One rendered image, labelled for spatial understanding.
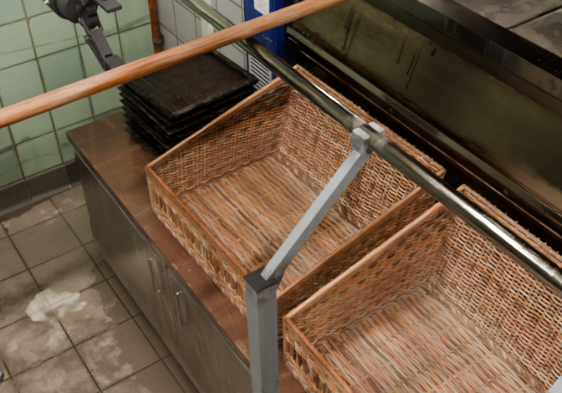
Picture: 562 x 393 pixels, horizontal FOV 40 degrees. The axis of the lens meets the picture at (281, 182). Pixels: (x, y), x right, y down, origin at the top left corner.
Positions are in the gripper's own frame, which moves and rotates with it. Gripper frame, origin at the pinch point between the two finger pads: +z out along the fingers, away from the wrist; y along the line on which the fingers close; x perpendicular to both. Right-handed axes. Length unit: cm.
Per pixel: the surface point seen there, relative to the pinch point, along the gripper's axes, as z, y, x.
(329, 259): 37, 42, -23
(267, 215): 2, 61, -31
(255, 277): 47, 24, 1
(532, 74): 51, 3, -57
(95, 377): -23, 119, 16
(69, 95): 12.9, -0.5, 15.2
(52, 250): -81, 119, 6
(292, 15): 12.9, -0.6, -31.3
